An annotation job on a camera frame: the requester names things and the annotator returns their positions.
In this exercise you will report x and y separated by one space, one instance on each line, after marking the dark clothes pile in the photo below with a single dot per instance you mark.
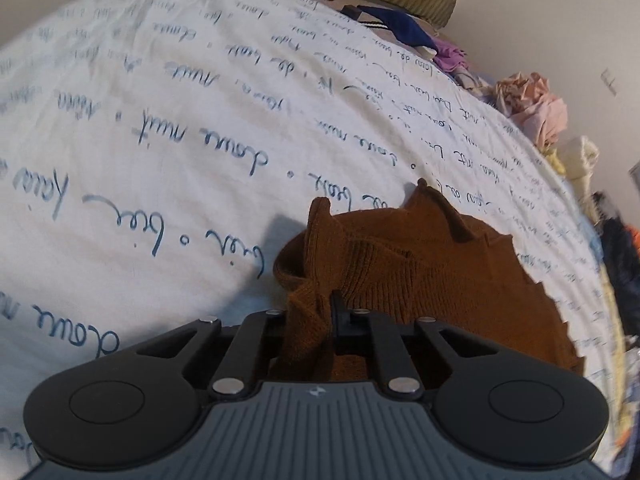
620 250

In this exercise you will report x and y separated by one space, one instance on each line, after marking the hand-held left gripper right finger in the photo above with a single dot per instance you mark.
341 321

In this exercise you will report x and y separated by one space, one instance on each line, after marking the brown knit garment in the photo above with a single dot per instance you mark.
425 270

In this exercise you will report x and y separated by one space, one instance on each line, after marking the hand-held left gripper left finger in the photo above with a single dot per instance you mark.
272 327

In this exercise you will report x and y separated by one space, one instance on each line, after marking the white script-printed blanket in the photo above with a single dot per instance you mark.
150 135

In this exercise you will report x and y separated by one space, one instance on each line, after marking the purple cloth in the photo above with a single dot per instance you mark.
450 55

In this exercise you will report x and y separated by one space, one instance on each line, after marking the cream folded cloth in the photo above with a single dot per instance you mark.
577 157

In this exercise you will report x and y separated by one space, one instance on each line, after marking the white wall switch plate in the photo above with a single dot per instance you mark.
608 80

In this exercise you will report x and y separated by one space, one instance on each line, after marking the dark blue garment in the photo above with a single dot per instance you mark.
400 27

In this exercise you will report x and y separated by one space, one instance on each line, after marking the pink crumpled cloth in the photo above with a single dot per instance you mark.
535 107

